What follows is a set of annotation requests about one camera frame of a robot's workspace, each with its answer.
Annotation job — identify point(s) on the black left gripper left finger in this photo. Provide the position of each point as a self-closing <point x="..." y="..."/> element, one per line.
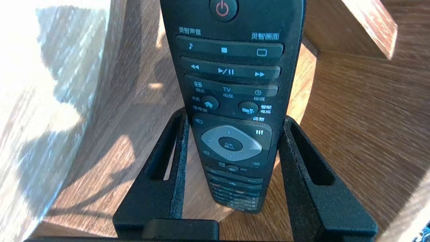
<point x="147" y="201"/>

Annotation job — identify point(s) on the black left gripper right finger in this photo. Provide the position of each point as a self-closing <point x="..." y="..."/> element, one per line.
<point x="319" y="208"/>

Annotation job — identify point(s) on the curved wooden table drawer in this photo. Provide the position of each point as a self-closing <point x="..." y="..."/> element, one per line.
<point x="369" y="117"/>

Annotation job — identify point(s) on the black TV remote control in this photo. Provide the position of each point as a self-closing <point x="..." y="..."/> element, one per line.
<point x="231" y="84"/>

